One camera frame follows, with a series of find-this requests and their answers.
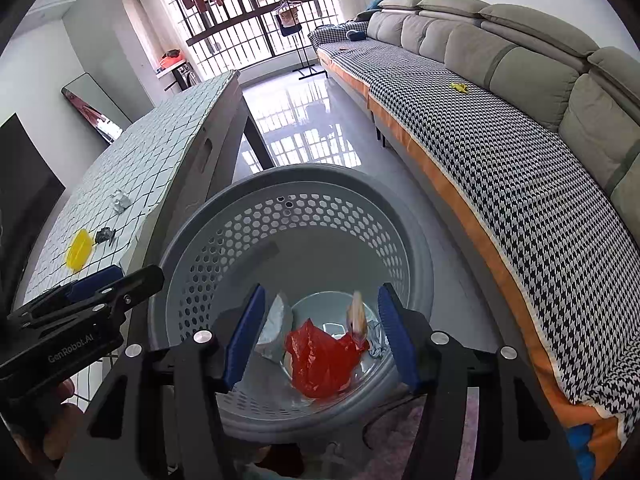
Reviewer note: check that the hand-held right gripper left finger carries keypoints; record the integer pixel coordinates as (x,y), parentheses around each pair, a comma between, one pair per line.
(245,340)

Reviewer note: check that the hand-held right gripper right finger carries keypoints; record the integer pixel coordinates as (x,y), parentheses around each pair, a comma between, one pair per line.
(397,340)

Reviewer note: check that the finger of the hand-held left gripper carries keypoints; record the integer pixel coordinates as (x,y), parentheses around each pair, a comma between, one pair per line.
(142,280)
(95,280)

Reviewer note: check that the white plastic packaging bag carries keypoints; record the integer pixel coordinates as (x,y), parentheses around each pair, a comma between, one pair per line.
(275,327)

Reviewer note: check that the red plastic bag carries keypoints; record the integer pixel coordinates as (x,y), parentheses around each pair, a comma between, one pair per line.
(320,360)

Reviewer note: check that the grey perforated plastic basket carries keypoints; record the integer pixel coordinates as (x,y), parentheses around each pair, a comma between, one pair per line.
(225,230)

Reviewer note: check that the person's left hand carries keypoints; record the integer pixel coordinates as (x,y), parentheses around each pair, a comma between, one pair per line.
(65,425)

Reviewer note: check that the clear plastic wrapper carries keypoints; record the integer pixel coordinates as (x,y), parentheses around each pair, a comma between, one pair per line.
(379,342)

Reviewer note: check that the yellow plastic piece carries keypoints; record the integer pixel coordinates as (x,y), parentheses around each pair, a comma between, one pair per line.
(80,252)

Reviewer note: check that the dark crumpled wrapper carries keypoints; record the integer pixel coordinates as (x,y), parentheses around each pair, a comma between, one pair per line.
(105,235)

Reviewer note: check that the crumpled silver-white paper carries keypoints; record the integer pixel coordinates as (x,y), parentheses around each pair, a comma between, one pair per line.
(120,201)

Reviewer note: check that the black television screen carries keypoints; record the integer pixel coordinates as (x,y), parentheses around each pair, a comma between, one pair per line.
(25,180)

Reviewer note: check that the grey table with tiled top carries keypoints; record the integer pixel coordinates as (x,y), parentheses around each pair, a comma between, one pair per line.
(210,160)

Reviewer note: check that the leaning floor mirror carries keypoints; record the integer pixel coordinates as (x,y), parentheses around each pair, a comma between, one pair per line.
(92,107)

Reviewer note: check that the houndstooth sofa cover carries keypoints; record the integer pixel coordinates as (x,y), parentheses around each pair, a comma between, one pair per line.
(500,170)

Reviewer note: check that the blue cushion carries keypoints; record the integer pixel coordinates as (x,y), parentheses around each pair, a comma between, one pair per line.
(580,447)

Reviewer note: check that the small yellow item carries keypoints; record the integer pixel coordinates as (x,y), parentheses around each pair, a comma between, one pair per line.
(459,87)

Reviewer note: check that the barred window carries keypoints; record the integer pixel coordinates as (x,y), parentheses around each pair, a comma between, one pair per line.
(245,25)

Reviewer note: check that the black clothes stand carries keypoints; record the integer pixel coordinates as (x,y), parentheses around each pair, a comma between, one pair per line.
(300,50)

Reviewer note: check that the grey fabric sofa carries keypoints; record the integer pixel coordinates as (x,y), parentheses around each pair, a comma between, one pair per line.
(530,75)

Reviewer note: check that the small blue item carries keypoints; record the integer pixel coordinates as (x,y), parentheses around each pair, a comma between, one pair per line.
(356,35)

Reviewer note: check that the blue cloth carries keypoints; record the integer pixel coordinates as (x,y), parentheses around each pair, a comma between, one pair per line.
(375,4)

